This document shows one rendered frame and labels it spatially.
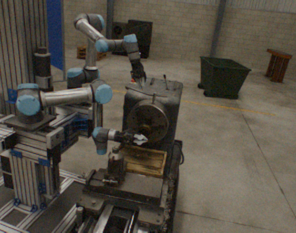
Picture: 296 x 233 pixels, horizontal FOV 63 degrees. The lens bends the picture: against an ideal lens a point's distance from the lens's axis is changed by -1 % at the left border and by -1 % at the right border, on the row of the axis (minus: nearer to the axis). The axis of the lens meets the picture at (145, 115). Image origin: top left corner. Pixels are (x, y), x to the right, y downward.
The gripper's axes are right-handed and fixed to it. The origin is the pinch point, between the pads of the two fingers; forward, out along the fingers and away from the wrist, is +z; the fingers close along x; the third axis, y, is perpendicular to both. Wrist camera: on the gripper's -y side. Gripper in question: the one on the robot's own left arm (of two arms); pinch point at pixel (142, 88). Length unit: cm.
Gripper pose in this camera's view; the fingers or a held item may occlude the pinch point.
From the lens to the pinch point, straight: 164.8
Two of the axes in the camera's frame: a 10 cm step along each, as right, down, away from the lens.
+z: 2.1, 9.2, 3.3
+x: 9.6, -1.3, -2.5
